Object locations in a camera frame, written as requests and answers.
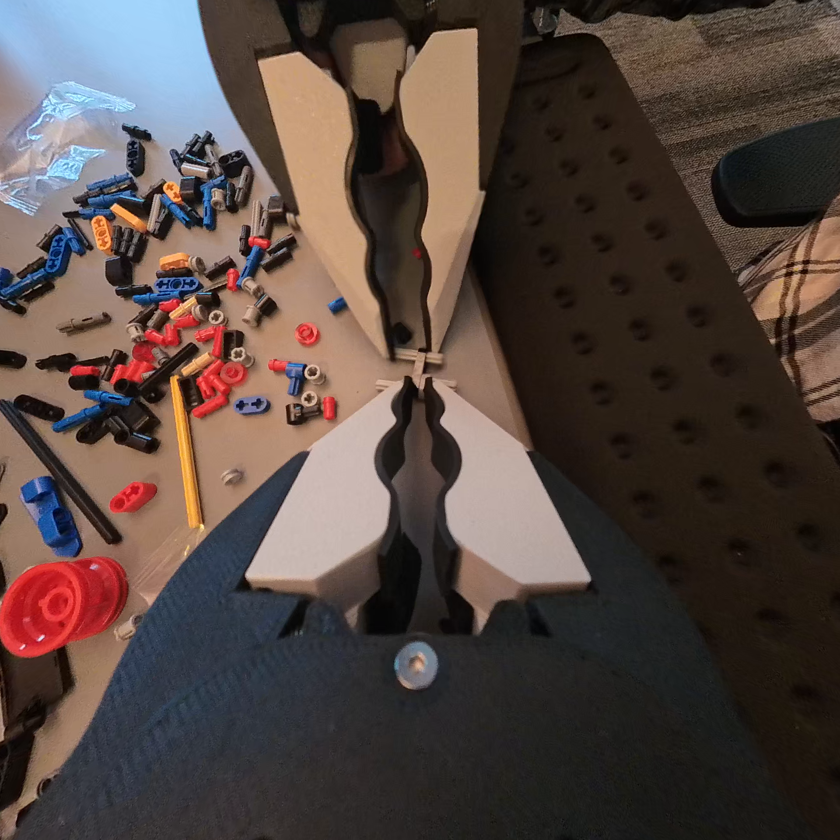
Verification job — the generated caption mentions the pile of large black beams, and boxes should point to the pile of large black beams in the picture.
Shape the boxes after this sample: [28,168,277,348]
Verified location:
[0,643,74,811]

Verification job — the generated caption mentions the clear plastic bag with parts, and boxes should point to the clear plastic bag with parts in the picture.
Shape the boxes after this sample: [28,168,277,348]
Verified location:
[128,525,211,614]

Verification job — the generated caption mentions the blue angle connector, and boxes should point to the blue angle connector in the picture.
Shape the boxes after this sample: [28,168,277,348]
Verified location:
[268,357,309,396]

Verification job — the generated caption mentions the blue curved panel piece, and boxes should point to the blue curved panel piece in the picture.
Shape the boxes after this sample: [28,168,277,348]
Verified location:
[20,477,83,557]

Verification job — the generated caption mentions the grey pin assembly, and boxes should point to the grey pin assembly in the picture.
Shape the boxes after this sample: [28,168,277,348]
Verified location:
[376,348,458,396]

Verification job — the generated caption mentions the long black axle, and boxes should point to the long black axle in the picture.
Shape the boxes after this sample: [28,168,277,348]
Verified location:
[0,399,122,544]

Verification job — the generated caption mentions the red wheel hub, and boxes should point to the red wheel hub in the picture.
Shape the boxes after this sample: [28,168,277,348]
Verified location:
[0,558,129,658]

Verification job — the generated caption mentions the clear empty plastic bag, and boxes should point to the clear empty plastic bag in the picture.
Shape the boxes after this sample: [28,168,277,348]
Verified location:
[0,82,137,216]

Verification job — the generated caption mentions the black dimpled panel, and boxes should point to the black dimpled panel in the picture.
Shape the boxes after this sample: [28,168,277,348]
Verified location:
[472,29,840,840]

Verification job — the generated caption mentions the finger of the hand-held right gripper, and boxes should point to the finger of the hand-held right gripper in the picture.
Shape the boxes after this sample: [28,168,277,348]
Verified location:
[397,28,488,358]
[257,26,409,361]

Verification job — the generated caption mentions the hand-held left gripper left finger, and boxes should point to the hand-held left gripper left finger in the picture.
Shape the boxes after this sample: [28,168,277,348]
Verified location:
[244,379,422,634]

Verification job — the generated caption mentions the yellow axle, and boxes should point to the yellow axle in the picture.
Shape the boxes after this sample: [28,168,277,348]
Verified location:
[169,374,203,529]

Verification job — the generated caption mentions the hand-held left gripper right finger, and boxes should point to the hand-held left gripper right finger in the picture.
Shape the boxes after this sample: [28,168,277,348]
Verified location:
[423,379,593,634]

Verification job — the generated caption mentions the pile of small building pieces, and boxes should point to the pile of small building pieces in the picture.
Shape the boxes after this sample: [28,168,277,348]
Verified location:
[0,121,342,455]

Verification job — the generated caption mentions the red oval connector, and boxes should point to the red oval connector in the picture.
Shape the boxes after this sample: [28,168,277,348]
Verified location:
[109,482,158,514]

